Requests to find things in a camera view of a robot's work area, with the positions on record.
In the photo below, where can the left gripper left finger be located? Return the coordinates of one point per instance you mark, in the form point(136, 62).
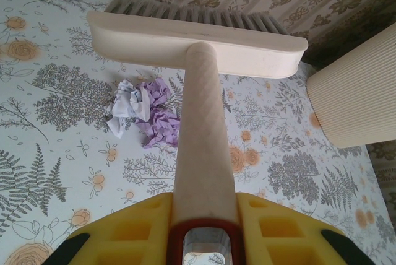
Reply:
point(130, 234)

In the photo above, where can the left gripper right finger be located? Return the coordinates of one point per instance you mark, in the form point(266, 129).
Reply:
point(278, 234)

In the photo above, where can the purple paper scrap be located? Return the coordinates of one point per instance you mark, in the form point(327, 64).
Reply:
point(164, 116)

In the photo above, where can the white paper scrap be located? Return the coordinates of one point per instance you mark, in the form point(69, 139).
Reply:
point(127, 107)

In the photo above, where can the beige hand brush grey bristles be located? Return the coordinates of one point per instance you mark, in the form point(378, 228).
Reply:
point(204, 122)

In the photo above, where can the beige waste bin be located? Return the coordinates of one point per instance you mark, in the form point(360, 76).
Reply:
point(355, 91)

